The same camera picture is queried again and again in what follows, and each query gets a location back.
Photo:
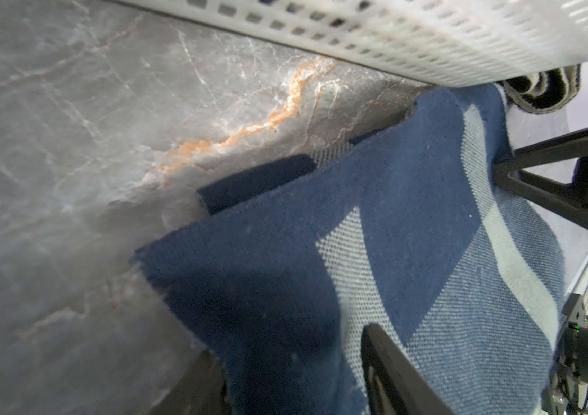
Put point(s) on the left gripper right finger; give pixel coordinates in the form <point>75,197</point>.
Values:
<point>568,200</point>

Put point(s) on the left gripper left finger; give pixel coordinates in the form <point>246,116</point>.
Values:
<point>393,384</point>

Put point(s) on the small houndstooth scarf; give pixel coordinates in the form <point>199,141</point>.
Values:
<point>546,91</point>

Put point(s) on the navy blue striped scarf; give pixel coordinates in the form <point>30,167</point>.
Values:
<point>403,228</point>

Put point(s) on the white plastic perforated basket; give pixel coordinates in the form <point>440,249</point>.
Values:
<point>448,43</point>

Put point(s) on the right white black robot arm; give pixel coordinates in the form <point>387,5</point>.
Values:
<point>567,391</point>

